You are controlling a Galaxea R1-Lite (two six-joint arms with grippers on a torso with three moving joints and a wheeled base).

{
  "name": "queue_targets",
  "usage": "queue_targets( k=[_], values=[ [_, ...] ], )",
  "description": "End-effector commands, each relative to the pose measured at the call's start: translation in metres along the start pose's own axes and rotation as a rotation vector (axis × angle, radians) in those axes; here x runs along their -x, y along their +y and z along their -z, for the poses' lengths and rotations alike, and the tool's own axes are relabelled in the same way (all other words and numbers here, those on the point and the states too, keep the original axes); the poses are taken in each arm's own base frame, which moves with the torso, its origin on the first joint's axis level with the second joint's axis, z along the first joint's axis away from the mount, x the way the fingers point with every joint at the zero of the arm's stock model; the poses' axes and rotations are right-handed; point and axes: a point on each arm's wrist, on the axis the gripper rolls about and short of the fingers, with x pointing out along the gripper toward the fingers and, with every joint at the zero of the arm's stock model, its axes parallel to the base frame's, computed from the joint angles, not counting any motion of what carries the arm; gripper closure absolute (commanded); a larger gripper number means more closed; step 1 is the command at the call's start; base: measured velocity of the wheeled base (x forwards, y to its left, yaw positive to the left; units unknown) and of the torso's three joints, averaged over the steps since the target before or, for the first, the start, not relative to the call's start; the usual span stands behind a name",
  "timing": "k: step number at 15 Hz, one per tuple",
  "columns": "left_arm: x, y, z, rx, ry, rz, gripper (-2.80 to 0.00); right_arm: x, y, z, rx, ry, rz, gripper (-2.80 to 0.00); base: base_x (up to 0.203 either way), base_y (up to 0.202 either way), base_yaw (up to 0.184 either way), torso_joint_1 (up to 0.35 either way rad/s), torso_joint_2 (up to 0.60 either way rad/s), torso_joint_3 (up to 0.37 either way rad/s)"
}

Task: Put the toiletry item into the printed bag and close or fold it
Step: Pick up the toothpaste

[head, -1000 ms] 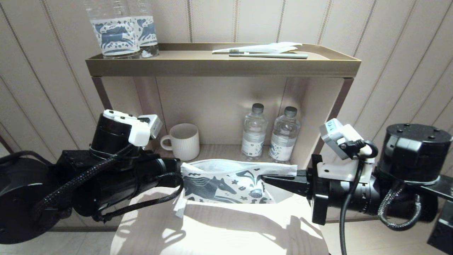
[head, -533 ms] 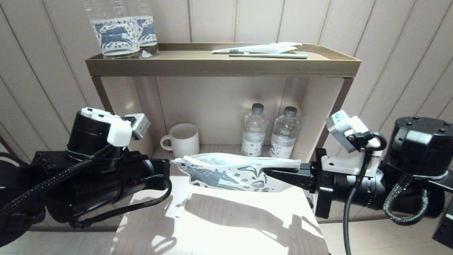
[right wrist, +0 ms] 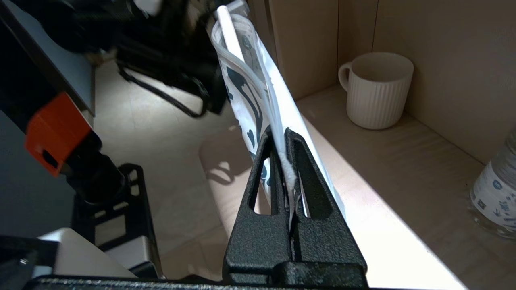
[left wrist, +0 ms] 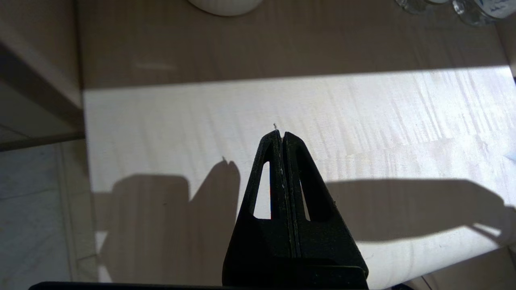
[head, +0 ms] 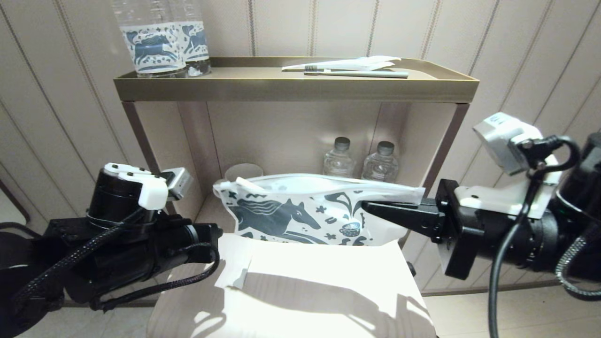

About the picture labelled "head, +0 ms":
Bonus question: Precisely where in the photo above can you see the white horse-print zip pouch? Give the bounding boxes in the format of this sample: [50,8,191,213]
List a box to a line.
[213,173,425,246]

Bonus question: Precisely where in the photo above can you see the small clear water bottle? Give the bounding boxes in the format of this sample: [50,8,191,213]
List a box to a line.
[322,137,356,178]
[362,141,400,183]

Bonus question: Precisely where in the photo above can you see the white ribbed ceramic mug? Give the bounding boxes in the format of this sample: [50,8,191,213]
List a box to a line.
[224,163,264,181]

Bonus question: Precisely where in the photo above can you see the grey-green toothbrush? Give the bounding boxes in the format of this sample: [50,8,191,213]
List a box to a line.
[304,66,409,79]

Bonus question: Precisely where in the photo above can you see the beige open shelf cabinet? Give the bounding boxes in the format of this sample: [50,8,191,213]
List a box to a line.
[122,101,470,245]

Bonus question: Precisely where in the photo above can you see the white paper wrapper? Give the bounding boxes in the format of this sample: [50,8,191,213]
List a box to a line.
[282,56,401,72]

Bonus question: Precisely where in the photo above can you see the brass coloured tray shelf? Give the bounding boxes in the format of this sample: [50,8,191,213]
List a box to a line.
[114,57,479,104]

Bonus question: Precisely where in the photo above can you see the large bottle horse print label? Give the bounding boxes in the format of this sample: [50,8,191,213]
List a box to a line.
[168,0,212,77]
[113,0,187,78]

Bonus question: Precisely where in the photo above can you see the right camera black cable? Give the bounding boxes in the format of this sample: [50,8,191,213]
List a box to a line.
[488,135,583,338]

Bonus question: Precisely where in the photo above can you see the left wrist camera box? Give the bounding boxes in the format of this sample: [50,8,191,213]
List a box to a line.
[159,168,194,201]

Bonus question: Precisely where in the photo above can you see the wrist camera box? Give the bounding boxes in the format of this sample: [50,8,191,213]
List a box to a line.
[473,113,562,220]
[159,168,194,201]

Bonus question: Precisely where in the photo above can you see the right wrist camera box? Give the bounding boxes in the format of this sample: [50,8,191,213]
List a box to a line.
[473,113,562,220]

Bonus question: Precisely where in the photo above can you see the right arm braided black cable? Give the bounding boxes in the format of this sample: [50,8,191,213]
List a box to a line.
[555,232,601,301]

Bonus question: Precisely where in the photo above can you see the left arm smooth black cable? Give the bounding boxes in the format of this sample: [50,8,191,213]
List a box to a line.
[0,222,45,235]

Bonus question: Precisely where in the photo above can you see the white dark-framed wall panel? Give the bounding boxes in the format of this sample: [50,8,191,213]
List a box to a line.
[0,181,31,226]

